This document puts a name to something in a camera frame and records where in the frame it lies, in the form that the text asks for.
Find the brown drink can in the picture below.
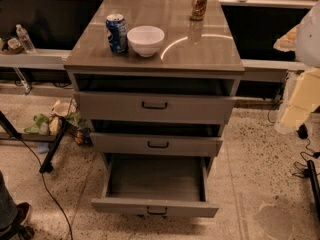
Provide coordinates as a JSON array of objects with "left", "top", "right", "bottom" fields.
[{"left": 190, "top": 0, "right": 207, "bottom": 21}]

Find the brown dish with item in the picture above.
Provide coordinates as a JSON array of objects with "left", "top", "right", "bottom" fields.
[{"left": 0, "top": 38, "right": 23, "bottom": 55}]

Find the black stand leg right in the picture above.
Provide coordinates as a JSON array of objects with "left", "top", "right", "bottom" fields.
[{"left": 307, "top": 160, "right": 320, "bottom": 221}]

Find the black tripod leg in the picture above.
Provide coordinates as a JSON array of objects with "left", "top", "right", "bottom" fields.
[{"left": 39, "top": 118, "right": 67, "bottom": 174}]

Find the black floor cable left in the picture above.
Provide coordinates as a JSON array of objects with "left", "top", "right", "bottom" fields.
[{"left": 16, "top": 137, "right": 74, "bottom": 240}]

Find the white bowl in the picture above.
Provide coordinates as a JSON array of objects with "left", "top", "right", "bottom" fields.
[{"left": 127, "top": 26, "right": 165, "bottom": 57}]

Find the dark shoe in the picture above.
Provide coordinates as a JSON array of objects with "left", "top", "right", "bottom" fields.
[{"left": 0, "top": 202, "right": 34, "bottom": 240}]

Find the grey drawer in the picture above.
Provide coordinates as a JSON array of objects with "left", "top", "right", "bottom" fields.
[
  {"left": 90, "top": 133, "right": 222, "bottom": 157},
  {"left": 74, "top": 91, "right": 235, "bottom": 124},
  {"left": 92, "top": 154, "right": 218, "bottom": 218}
]

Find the clear plastic water bottle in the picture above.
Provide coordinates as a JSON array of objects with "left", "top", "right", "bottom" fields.
[{"left": 16, "top": 24, "right": 36, "bottom": 53}]

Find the grey drawer cabinet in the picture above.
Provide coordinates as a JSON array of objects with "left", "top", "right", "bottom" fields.
[{"left": 63, "top": 0, "right": 246, "bottom": 172}]

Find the blue jeans leg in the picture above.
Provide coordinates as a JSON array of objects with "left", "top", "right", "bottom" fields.
[{"left": 0, "top": 171, "right": 18, "bottom": 231}]

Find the blue soda can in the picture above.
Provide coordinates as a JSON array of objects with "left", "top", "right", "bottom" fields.
[{"left": 106, "top": 14, "right": 128, "bottom": 55}]

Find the green and tan trash pile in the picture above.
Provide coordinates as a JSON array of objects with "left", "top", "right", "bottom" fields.
[{"left": 24, "top": 99, "right": 90, "bottom": 145}]

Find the black power adapter with cable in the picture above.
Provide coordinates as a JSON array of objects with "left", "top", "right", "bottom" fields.
[{"left": 267, "top": 100, "right": 320, "bottom": 180}]

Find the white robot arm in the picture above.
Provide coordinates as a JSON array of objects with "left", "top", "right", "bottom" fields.
[{"left": 274, "top": 1, "right": 320, "bottom": 134}]

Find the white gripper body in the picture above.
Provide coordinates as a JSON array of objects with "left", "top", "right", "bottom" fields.
[{"left": 274, "top": 68, "right": 320, "bottom": 134}]

